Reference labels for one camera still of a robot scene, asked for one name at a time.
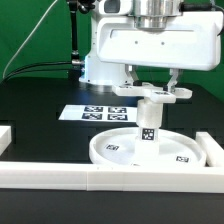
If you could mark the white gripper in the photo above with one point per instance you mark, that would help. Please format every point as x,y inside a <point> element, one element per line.
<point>159,33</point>

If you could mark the paper sheet with markers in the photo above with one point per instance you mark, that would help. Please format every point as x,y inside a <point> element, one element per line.
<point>99,113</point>

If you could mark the white left fence block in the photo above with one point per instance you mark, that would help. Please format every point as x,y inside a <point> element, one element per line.
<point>5,138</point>

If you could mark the white front fence bar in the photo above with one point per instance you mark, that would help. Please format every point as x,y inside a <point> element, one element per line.
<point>88,177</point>

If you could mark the white round table top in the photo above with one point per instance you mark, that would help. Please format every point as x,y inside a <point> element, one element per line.
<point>132,146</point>

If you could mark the white cross-shaped table base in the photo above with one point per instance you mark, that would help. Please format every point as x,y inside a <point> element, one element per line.
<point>155,94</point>

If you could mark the black camera stand pole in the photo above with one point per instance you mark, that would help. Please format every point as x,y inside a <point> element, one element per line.
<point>83,6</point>

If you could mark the white fence bar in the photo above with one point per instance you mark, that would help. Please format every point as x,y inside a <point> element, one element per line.
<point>214,152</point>
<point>88,177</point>

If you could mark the white right fence bar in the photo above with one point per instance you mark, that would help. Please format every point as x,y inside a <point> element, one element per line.
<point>214,152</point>

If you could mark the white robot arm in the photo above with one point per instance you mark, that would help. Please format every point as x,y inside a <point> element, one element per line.
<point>103,75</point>

